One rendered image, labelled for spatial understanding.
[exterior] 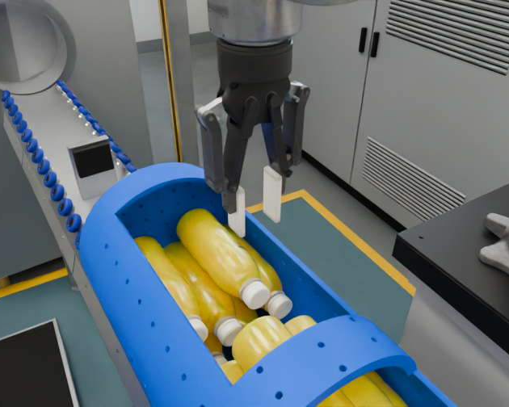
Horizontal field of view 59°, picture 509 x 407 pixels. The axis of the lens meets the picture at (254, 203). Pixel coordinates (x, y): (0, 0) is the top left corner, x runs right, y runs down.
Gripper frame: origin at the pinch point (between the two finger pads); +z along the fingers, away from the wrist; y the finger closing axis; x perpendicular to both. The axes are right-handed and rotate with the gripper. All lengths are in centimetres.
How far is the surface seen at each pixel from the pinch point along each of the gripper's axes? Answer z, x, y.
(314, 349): 5.5, 17.8, 4.5
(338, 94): 68, -141, -151
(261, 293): 16.0, 0.6, -0.8
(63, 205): 32, -61, 15
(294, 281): 20.3, -1.9, -9.0
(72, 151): 22, -68, 9
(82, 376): 129, -88, 24
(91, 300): 42, -38, 17
